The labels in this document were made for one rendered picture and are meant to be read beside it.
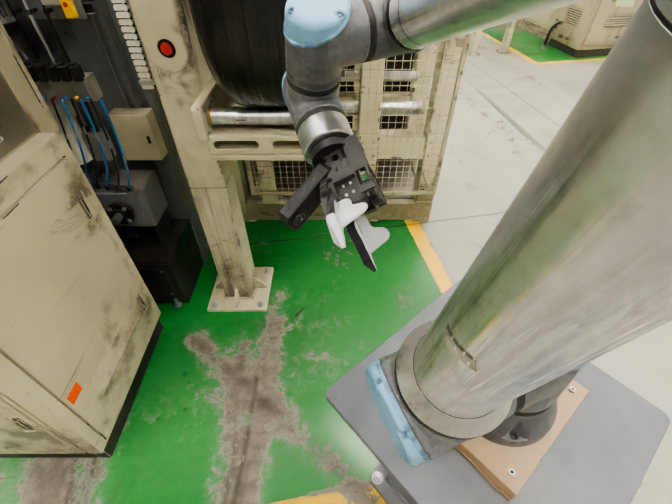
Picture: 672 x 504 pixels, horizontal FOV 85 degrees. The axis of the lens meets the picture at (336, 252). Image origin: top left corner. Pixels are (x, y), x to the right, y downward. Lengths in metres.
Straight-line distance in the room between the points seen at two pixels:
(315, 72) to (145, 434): 1.33
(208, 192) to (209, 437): 0.85
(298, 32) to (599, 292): 0.48
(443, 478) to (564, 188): 0.66
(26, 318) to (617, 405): 1.33
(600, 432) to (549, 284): 0.73
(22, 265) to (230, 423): 0.82
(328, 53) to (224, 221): 0.97
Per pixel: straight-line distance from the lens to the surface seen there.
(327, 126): 0.61
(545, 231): 0.22
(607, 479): 0.91
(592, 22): 5.49
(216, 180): 1.34
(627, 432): 0.98
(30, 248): 1.15
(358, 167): 0.56
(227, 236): 1.50
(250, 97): 1.04
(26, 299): 1.14
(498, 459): 0.79
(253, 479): 1.42
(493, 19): 0.48
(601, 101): 0.20
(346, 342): 1.59
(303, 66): 0.61
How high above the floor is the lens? 1.35
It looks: 44 degrees down
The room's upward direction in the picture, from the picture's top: straight up
